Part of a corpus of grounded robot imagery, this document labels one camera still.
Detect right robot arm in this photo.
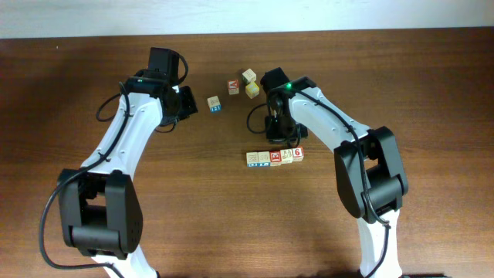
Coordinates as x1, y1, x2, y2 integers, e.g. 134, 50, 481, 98
260, 68, 408, 277

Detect red six wooden block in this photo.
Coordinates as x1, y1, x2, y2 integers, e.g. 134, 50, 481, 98
292, 147, 304, 162

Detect green letter wooden block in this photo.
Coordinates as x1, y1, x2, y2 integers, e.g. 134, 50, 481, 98
242, 69, 257, 85

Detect green animal wooden block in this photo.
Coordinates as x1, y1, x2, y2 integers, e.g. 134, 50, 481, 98
280, 148, 293, 164

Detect red E wooden block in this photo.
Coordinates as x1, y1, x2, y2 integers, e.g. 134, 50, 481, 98
269, 151, 282, 167

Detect blue number left block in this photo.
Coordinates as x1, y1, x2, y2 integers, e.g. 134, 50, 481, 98
207, 96, 222, 113

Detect blue side block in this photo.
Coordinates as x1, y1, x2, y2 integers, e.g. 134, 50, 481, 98
246, 152, 259, 167
258, 151, 271, 167

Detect yellow top wooden block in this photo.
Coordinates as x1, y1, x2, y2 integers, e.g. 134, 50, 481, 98
245, 82, 259, 99

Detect red A wooden block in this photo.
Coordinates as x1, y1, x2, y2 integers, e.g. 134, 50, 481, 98
227, 80, 239, 95

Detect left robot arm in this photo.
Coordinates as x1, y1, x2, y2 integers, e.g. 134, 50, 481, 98
47, 47, 198, 277

